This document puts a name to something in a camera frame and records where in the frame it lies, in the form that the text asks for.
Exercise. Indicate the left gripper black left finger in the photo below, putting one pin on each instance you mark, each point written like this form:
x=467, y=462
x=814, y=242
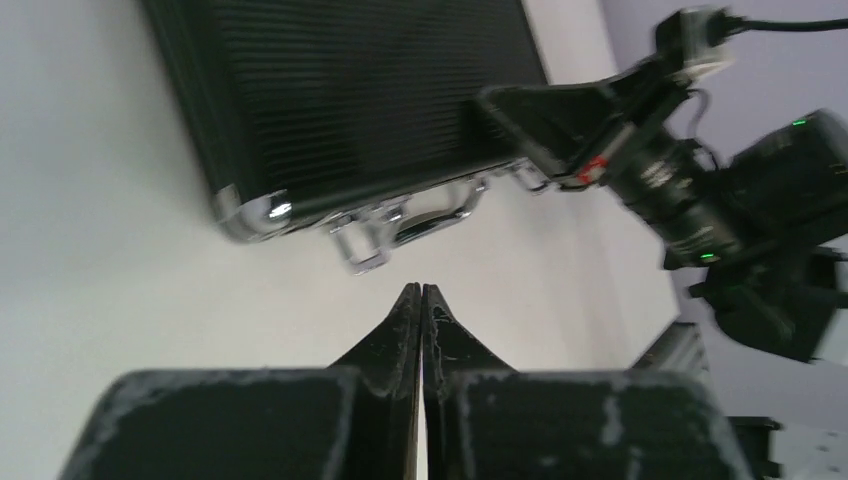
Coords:
x=356, y=418

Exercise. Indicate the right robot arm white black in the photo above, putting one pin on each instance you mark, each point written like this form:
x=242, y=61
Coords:
x=760, y=227

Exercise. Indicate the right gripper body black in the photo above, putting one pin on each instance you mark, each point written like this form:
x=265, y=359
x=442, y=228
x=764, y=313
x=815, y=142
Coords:
x=616, y=115

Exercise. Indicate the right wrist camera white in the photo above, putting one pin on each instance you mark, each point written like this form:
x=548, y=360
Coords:
x=691, y=42

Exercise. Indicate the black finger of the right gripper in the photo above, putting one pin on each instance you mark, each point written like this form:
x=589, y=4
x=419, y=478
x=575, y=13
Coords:
x=559, y=128

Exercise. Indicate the black aluminium poker case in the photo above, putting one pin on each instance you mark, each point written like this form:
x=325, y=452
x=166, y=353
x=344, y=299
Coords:
x=359, y=117

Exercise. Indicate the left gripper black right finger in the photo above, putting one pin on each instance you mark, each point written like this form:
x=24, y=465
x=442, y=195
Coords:
x=487, y=420

